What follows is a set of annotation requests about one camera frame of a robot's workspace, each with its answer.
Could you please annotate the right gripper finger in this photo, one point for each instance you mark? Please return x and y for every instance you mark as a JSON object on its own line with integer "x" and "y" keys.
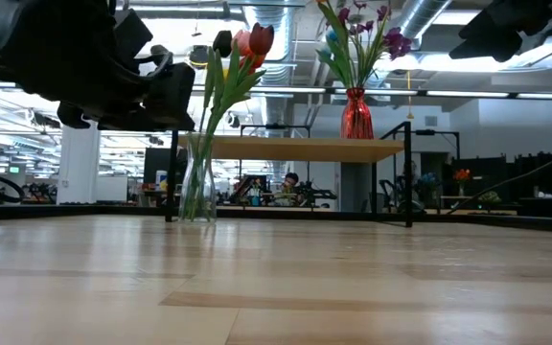
{"x": 491, "y": 43}

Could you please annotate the black artificial tulip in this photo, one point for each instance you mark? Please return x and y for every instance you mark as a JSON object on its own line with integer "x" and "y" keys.
{"x": 222, "y": 43}

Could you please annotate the pink artificial tulip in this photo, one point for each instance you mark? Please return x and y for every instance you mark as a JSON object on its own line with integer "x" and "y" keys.
{"x": 242, "y": 42}

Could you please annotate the purple artificial flower bunch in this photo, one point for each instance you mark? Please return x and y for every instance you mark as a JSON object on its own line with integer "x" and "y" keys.
{"x": 397, "y": 42}

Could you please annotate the orange artificial tulip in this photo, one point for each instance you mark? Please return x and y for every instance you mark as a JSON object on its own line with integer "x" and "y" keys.
{"x": 257, "y": 61}

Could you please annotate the maroon artificial tulip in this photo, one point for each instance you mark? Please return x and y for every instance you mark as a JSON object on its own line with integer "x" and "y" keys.
{"x": 261, "y": 38}

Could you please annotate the red ribbed glass vase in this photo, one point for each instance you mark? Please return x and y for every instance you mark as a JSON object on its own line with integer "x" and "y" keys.
{"x": 356, "y": 117}

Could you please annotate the pale white artificial tulip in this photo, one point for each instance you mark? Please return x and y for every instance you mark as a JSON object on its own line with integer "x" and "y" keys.
{"x": 326, "y": 56}

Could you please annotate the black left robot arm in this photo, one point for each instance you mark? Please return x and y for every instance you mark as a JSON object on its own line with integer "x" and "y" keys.
{"x": 55, "y": 48}

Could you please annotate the wooden shelf with black legs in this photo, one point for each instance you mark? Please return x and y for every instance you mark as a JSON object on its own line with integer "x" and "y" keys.
{"x": 295, "y": 148}

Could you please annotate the black round ceiling device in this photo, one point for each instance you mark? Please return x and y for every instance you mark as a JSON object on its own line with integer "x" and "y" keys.
{"x": 197, "y": 55}

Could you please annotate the black bar with light strips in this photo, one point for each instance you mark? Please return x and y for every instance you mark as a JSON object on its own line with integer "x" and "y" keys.
{"x": 467, "y": 94}

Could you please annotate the black monitor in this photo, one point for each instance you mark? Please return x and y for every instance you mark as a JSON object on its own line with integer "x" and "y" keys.
{"x": 156, "y": 165}

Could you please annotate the clear glass vase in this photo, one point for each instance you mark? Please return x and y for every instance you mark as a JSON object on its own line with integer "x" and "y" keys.
{"x": 198, "y": 201}

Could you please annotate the white building pillar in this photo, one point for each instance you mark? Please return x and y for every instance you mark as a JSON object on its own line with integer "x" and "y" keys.
{"x": 78, "y": 167}

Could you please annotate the black cabinets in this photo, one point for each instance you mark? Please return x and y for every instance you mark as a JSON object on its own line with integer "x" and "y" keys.
{"x": 544, "y": 175}

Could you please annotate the person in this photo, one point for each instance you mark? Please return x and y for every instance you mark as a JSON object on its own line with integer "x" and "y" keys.
{"x": 290, "y": 184}

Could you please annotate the silver smooth ventilation duct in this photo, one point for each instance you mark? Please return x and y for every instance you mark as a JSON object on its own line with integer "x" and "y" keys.
{"x": 422, "y": 14}

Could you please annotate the silver corrugated ventilation duct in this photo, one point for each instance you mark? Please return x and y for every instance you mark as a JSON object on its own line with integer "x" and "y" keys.
{"x": 285, "y": 29}

